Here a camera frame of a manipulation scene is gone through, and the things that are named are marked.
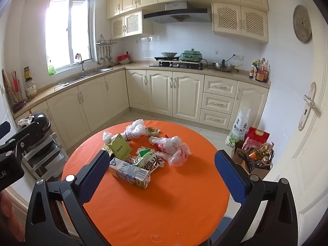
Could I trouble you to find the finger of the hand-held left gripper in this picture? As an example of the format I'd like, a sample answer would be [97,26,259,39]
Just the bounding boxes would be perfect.
[0,122,39,163]
[0,121,11,139]

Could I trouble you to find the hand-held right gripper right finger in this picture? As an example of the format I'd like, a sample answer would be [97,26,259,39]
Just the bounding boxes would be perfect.
[214,149,299,246]

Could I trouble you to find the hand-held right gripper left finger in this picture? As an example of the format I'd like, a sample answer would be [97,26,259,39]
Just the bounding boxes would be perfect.
[25,150,113,246]

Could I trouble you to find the green snack packet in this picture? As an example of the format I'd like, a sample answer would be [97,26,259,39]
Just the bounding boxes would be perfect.
[108,133,132,159]

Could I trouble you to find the person's left hand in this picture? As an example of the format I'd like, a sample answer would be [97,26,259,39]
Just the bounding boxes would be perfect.
[0,192,25,243]

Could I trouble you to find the white crumpled cloth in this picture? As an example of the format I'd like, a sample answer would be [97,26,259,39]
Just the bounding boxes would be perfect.
[17,115,34,128]

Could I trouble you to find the brown cardboard box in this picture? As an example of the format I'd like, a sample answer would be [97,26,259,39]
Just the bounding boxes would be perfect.
[231,141,272,180]

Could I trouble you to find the black round cooker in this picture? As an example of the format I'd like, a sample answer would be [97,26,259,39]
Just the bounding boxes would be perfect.
[16,111,52,146]

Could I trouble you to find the purple utensil holder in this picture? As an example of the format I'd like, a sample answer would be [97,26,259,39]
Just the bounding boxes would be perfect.
[10,70,27,113]

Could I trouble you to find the pale yellow wrapper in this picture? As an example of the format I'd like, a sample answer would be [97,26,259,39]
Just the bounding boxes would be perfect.
[102,143,114,157]

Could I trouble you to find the white drink carton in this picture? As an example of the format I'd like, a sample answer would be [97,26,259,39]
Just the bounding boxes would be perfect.
[109,157,151,189]

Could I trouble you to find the brown white snack bar wrapper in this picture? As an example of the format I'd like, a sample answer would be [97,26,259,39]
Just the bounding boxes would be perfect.
[124,154,142,166]

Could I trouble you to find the yellow cooking oil bottle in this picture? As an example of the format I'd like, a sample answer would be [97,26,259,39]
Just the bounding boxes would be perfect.
[248,142,274,163]

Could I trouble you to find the wooden cutting board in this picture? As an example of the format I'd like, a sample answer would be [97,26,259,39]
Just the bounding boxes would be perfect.
[2,69,16,103]

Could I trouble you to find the white rice bag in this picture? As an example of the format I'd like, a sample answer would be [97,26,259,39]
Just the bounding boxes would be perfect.
[225,106,251,148]

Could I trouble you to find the large clear jar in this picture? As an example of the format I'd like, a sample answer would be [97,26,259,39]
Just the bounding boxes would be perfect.
[25,79,38,99]

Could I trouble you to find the blue grey stool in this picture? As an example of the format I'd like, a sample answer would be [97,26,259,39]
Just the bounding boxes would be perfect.
[214,216,233,239]

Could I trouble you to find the white red-printed plastic bag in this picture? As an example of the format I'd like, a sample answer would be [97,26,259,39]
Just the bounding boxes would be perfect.
[149,135,192,167]

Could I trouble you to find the cream cabinet drawer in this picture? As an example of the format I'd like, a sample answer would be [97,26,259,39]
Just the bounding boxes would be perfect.
[202,93,235,115]
[199,109,232,130]
[204,75,238,98]

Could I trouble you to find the clear plastic wrapped bundle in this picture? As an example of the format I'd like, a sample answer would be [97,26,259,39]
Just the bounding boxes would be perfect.
[102,119,147,144]

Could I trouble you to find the round orange table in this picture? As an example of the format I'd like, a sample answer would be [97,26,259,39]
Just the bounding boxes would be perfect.
[61,120,230,246]

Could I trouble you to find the grey yellow snack packet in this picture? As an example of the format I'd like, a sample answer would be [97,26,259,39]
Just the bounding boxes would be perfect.
[146,126,161,137]

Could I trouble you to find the cream door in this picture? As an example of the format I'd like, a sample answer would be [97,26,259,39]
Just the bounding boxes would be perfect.
[260,28,328,246]

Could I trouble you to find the steel sink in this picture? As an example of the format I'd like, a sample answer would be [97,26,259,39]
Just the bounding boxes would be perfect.
[58,68,114,85]

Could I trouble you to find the steel faucet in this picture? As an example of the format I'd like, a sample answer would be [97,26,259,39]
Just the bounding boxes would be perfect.
[75,53,88,77]

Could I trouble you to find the cream base cabinets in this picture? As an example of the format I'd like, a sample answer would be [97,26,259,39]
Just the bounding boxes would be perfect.
[14,68,271,159]

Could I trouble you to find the group of condiment bottles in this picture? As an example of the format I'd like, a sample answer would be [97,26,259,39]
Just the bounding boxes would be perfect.
[248,58,270,83]

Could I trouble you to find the row of hanging kitchen utensils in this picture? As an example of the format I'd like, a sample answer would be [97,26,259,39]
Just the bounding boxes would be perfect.
[97,45,115,65]

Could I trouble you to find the kitchen window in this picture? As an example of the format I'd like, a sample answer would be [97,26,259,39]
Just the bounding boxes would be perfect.
[46,0,93,73]

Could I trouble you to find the black gas hob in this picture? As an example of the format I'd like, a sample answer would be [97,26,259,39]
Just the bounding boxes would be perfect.
[149,56,207,71]

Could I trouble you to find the green electric cooking pot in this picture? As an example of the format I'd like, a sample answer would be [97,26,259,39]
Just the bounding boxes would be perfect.
[179,49,203,62]

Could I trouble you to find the metal utensil rack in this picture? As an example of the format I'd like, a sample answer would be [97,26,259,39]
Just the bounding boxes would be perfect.
[96,34,117,46]

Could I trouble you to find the small lattice door cabinet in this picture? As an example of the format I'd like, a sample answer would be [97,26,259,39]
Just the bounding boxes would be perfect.
[110,10,154,40]

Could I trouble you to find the wide lattice door cabinet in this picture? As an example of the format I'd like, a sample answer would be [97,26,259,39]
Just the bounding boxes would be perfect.
[212,2,269,43]

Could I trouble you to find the steel range hood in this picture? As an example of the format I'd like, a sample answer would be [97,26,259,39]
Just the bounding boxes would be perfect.
[143,1,213,24]

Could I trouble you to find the metal door handle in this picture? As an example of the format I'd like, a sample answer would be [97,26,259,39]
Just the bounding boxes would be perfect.
[299,81,321,132]

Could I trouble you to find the steel wok with handle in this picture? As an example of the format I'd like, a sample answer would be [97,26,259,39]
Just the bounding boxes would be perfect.
[212,60,243,73]

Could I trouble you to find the round woven wall plaque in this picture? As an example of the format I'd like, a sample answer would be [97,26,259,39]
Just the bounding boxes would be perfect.
[293,4,313,43]

